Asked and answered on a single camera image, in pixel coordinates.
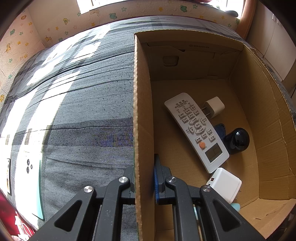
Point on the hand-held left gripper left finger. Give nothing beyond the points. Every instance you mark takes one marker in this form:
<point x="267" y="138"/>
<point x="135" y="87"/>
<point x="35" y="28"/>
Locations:
<point x="115" y="197"/>

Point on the small dark object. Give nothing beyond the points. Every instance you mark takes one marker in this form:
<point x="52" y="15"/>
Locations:
<point x="230" y="13"/>

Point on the beige wooden wardrobe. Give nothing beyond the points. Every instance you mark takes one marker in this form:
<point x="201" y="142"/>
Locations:
<point x="277" y="46"/>

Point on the brown cardboard box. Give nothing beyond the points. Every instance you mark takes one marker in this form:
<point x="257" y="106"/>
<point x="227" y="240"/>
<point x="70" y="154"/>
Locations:
<point x="185" y="85"/>

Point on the large white charger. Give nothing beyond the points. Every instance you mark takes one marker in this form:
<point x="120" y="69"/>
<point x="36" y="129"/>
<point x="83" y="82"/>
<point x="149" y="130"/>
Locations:
<point x="225" y="184"/>

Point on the grey plaid bed sheet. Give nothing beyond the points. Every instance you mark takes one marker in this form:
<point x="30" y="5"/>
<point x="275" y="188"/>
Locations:
<point x="81" y="104"/>

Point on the white remote control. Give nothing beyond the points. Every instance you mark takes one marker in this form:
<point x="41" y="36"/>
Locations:
<point x="194" y="129"/>

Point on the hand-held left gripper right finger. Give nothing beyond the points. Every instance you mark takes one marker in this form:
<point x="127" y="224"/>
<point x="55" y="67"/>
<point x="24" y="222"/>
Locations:
<point x="156" y="185"/>

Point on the blue key fob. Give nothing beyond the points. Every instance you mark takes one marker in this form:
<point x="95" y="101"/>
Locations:
<point x="219" y="129"/>

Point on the small white charger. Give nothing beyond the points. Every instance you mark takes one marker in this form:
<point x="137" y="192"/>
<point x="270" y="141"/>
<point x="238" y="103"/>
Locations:
<point x="216" y="106"/>

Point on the black glossy cylinder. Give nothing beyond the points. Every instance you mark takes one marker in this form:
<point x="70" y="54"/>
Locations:
<point x="238" y="141"/>

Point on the window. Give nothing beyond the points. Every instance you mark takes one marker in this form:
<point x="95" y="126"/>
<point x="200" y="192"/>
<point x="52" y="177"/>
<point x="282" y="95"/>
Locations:
<point x="99" y="4"/>

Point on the teal cosmetic bottle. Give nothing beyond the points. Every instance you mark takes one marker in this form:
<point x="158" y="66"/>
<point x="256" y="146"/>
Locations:
<point x="235" y="206"/>

